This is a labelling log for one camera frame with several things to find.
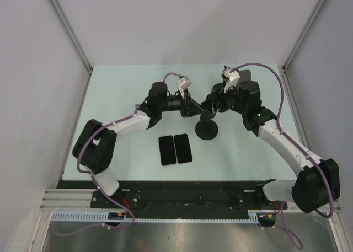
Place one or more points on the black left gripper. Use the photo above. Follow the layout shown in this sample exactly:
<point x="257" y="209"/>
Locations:
<point x="194" y="107"/>

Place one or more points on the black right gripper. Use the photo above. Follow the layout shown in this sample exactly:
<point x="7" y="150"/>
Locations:
<point x="218" y="95"/>

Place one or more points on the white phone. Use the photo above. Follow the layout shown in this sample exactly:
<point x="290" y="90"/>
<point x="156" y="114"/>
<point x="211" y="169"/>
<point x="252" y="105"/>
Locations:
<point x="183" y="149"/>

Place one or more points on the pink phone black screen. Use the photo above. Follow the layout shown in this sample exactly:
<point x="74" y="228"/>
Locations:
<point x="167" y="150"/>

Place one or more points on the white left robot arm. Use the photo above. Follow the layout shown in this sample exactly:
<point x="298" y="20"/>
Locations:
<point x="95" y="146"/>

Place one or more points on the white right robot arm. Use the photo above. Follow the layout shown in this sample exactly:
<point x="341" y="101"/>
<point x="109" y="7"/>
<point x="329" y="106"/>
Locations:
<point x="317" y="180"/>

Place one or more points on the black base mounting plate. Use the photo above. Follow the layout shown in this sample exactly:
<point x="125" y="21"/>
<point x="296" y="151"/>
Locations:
<point x="193" y="200"/>

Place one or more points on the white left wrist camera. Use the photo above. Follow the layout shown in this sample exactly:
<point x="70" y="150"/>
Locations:
<point x="183" y="83"/>

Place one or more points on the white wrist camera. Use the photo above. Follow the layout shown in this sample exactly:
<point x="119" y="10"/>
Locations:
<point x="183" y="83"/>
<point x="231" y="78"/>

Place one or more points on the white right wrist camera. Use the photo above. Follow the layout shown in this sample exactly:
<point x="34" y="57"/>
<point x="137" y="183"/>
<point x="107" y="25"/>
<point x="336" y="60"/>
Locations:
<point x="231" y="78"/>

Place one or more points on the white corner frame post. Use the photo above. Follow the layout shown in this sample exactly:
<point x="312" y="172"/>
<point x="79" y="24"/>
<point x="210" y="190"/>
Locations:
<point x="318" y="7"/>

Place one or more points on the left aluminium frame post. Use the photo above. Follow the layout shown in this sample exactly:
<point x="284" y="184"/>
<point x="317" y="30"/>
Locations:
<point x="72" y="37"/>

